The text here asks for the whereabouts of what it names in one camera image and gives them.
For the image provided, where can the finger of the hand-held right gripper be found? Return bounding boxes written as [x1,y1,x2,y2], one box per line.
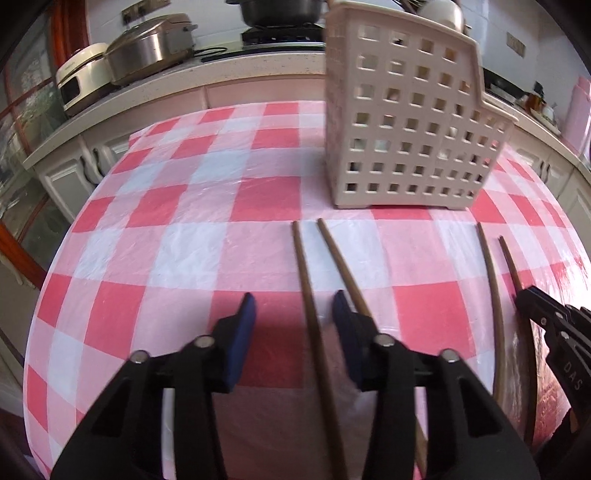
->
[515,285,591,407]

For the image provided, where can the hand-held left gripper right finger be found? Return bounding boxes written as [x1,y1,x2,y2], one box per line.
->
[331,290,541,480]

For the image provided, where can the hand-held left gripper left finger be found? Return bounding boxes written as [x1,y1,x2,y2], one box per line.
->
[48,292,257,480]

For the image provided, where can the brown wooden chopstick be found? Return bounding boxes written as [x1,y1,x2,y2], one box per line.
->
[475,222,506,404]
[316,219,430,480]
[291,220,349,480]
[498,235,540,448]

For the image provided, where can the white plastic utensil basket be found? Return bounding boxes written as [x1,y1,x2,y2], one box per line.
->
[323,0,520,210]

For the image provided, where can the red white checkered tablecloth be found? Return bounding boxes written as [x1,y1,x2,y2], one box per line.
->
[23,99,591,480]

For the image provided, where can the pink thermos flask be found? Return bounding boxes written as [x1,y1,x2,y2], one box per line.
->
[566,76,591,158]

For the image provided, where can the white kitchen cabinets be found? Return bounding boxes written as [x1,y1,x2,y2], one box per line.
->
[25,83,326,222]

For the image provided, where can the black gas stove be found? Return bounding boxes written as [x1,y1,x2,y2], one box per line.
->
[240,25,327,50]

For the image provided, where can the cream electric cooker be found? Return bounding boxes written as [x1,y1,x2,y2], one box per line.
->
[55,42,114,116]

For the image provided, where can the steel electric cooker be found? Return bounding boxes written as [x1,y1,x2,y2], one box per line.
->
[104,13,199,86]

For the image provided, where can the wide black lidded pot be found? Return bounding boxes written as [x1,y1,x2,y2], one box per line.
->
[238,0,326,27]

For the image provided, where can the red framed glass door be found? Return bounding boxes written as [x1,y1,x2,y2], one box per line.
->
[0,0,90,287]

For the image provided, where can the black power cable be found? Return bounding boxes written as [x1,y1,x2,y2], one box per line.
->
[191,44,246,64]

